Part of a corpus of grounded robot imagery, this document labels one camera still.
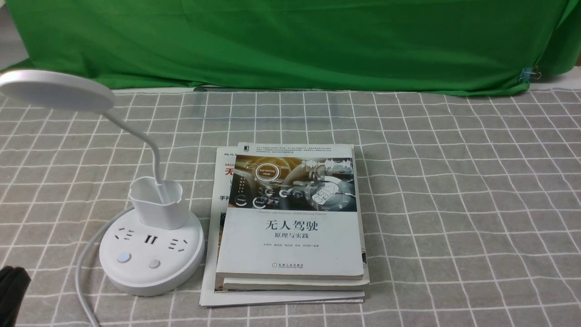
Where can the top self-driving book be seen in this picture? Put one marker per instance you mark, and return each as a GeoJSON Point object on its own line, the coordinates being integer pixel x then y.
{"type": "Point", "coordinates": [290, 227]}

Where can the bottom white magazine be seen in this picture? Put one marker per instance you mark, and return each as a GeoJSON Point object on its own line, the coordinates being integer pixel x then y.
{"type": "Point", "coordinates": [210, 296]}

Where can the white desk lamp socket base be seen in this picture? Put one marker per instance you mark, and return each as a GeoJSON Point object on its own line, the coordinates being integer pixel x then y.
{"type": "Point", "coordinates": [156, 245]}

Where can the green backdrop cloth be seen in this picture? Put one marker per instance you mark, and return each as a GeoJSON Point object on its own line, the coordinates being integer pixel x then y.
{"type": "Point", "coordinates": [456, 47]}

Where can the grey checked tablecloth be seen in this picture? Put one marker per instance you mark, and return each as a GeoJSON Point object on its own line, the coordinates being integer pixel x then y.
{"type": "Point", "coordinates": [471, 207]}

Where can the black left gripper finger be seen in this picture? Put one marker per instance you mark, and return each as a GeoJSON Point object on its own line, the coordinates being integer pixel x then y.
{"type": "Point", "coordinates": [14, 282]}

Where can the blue binder clip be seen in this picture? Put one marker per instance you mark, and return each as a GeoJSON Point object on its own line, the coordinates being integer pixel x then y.
{"type": "Point", "coordinates": [529, 75]}

